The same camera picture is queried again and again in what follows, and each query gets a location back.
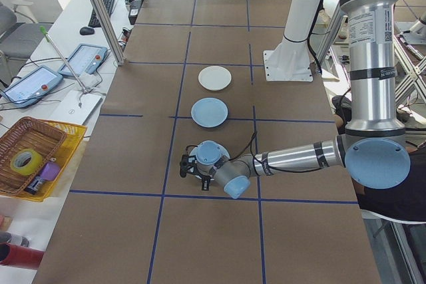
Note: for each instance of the yellow-green tape roll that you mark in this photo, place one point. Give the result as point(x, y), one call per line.
point(16, 164)

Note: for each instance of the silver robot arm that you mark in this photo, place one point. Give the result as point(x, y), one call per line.
point(372, 81)

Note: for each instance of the white plate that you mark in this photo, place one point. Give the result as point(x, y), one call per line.
point(215, 78)

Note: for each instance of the grey office chair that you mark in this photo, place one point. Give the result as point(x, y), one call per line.
point(20, 38)

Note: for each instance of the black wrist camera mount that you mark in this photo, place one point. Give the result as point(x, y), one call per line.
point(186, 166)

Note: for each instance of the red cylinder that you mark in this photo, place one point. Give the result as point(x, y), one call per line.
point(20, 255)

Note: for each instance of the purple plastic object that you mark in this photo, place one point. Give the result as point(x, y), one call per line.
point(50, 171)

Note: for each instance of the brown wicker basket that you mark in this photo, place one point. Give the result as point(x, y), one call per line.
point(30, 137)

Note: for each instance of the aluminium extrusion post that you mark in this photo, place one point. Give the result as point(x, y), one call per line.
point(106, 21)

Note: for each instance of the white column with base plate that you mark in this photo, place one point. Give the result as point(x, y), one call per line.
point(299, 14)

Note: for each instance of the yellow plastic basket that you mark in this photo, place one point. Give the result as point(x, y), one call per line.
point(75, 137)

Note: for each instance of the white closed laptop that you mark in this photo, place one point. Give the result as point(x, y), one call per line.
point(76, 107)

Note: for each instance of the black box with white label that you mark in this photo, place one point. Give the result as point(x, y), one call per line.
point(134, 11)

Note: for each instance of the white side desk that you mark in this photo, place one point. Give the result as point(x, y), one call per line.
point(71, 14)

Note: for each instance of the black computer mouse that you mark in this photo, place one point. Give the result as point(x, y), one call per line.
point(86, 30)

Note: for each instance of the clear bottle with dark cap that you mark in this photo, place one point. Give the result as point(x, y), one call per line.
point(13, 239)

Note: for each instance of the black keyboard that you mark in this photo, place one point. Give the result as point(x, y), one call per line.
point(102, 11)

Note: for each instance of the blue grey teach pendant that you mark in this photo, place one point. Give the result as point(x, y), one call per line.
point(31, 86)
point(83, 59)

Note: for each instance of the pink plastic basket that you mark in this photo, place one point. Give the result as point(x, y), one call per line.
point(1, 221)

